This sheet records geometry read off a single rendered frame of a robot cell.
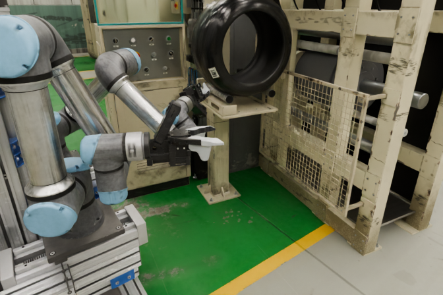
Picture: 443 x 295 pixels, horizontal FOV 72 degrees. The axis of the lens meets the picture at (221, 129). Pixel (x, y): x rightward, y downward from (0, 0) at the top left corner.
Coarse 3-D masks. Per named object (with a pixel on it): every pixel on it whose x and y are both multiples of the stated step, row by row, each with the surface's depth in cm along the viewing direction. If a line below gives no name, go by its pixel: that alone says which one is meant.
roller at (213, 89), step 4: (208, 84) 192; (212, 88) 184; (216, 88) 182; (212, 92) 184; (216, 92) 179; (220, 92) 175; (224, 92) 174; (220, 96) 174; (224, 96) 170; (228, 96) 167; (224, 100) 170; (228, 100) 168; (232, 100) 169
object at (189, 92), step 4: (196, 84) 138; (200, 84) 141; (184, 88) 141; (188, 88) 138; (192, 88) 138; (196, 88) 138; (200, 88) 142; (184, 92) 133; (188, 92) 135; (192, 92) 138; (196, 92) 138; (200, 92) 142; (180, 96) 135; (188, 96) 133; (192, 96) 138; (196, 96) 139; (200, 96) 139; (192, 100) 134; (196, 100) 140; (200, 100) 140
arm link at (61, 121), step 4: (56, 112) 132; (56, 116) 129; (60, 116) 132; (64, 116) 135; (56, 120) 128; (60, 120) 130; (64, 120) 134; (68, 120) 136; (60, 124) 130; (64, 124) 133; (68, 124) 135; (60, 128) 130; (64, 128) 133; (68, 128) 135; (60, 132) 131; (64, 132) 133; (68, 132) 136; (60, 136) 131; (64, 136) 134; (60, 140) 131; (64, 140) 134
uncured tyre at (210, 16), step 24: (216, 0) 164; (240, 0) 152; (264, 0) 157; (216, 24) 151; (264, 24) 189; (288, 24) 168; (192, 48) 169; (216, 48) 154; (264, 48) 195; (288, 48) 172; (240, 72) 195; (264, 72) 192; (240, 96) 176
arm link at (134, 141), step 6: (132, 132) 78; (138, 132) 78; (126, 138) 76; (132, 138) 76; (138, 138) 76; (126, 144) 75; (132, 144) 75; (138, 144) 76; (126, 150) 75; (132, 150) 75; (138, 150) 76; (132, 156) 76; (138, 156) 76; (144, 156) 78
